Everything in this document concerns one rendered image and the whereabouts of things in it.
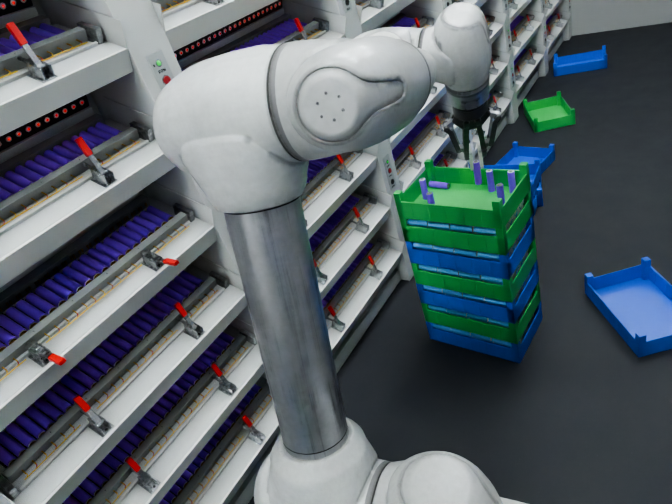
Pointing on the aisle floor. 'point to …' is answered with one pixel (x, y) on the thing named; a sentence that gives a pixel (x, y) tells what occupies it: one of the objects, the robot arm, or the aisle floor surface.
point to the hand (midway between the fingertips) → (475, 156)
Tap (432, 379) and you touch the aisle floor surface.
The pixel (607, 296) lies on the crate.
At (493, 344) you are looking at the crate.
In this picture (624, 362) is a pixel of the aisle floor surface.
